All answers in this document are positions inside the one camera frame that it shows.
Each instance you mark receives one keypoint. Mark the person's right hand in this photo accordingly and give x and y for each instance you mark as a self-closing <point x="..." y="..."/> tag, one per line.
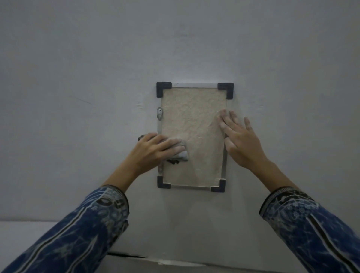
<point x="244" y="146"/>

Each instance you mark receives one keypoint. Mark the person's left hand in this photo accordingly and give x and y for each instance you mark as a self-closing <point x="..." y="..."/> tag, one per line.
<point x="149" y="154"/>

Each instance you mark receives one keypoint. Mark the person's right thumb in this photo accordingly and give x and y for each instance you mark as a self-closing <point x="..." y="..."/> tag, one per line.
<point x="229" y="144"/>

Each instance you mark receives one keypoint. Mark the person's left little finger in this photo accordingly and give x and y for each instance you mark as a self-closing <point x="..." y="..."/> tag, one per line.
<point x="148" y="136"/>

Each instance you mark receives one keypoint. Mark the person's right little finger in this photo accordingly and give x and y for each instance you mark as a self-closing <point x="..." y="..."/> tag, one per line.
<point x="248" y="125"/>

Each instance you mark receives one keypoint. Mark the person's right middle finger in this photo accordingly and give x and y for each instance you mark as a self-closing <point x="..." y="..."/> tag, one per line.
<point x="230" y="121"/>

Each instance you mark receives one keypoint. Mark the person's left middle finger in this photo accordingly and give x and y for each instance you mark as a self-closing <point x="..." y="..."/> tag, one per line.
<point x="172" y="142"/>

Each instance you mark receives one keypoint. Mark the grey cleaning cloth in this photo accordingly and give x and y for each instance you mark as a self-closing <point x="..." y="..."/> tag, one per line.
<point x="182" y="156"/>

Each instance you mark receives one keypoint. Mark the beige textured panel metal frame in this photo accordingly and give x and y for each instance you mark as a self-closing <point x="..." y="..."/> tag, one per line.
<point x="191" y="112"/>

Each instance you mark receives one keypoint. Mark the person's left forearm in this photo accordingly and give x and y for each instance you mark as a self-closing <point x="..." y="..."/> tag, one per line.
<point x="73" y="227"/>

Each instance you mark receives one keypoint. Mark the person's right forearm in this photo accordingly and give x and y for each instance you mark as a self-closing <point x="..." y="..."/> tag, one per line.
<point x="306" y="222"/>

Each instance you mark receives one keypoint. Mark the silver metal hanger clip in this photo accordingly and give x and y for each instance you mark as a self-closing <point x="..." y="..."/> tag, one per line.
<point x="159" y="113"/>

